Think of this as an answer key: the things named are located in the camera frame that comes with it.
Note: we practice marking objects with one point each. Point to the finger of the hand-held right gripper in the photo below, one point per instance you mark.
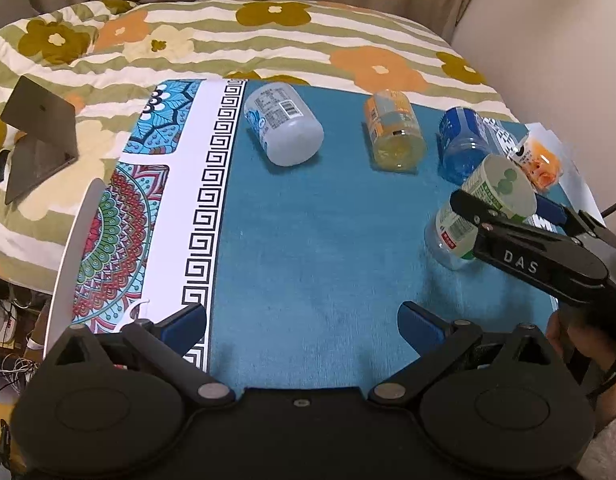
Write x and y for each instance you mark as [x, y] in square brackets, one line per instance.
[551, 208]
[470, 206]

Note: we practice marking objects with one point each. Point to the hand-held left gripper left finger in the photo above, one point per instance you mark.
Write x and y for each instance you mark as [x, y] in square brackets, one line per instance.
[188, 324]

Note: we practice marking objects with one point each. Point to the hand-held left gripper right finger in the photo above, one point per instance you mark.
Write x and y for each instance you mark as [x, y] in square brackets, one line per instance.
[418, 324]

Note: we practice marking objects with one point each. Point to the green label clear cup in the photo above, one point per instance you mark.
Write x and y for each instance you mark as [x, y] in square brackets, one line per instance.
[505, 185]

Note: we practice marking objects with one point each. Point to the blue label clear cup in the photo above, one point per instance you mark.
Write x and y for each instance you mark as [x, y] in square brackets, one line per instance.
[462, 142]

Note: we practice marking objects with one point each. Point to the orange label clear cup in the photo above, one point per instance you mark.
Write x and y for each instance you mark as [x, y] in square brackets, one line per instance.
[395, 130]

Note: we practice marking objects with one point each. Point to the person's right hand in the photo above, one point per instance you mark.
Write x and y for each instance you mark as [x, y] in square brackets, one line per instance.
[557, 334]

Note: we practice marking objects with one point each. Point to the small orange bottle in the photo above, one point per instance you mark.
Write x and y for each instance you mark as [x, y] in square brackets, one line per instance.
[537, 162]

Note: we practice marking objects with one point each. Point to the teal patterned mat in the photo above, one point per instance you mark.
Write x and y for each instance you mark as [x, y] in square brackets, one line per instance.
[308, 240]

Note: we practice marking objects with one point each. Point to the white plastic bottle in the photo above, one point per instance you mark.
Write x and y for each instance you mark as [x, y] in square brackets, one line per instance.
[283, 122]

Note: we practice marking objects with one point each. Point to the floral striped blanket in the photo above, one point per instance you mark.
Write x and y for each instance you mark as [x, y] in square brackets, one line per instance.
[298, 40]

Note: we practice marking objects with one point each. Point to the grey laptop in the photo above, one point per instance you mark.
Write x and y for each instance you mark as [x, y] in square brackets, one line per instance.
[40, 135]

